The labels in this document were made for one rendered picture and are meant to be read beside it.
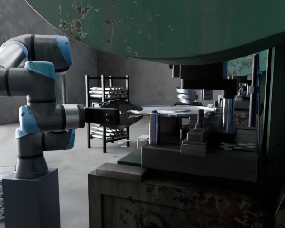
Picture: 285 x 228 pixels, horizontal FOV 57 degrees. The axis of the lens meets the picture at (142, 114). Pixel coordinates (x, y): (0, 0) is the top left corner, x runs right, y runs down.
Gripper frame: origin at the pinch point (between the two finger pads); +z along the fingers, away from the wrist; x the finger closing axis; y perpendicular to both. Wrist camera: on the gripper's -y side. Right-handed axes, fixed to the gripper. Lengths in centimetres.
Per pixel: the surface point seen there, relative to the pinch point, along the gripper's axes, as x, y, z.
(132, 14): -21.3, -34.3, -20.3
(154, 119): 0.3, -12.1, -2.2
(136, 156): 13.6, -2.3, -2.6
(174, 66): -14.9, -4.6, 9.8
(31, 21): -145, 592, 42
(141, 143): 17.8, 28.4, 16.0
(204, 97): -5.1, -10.3, 17.6
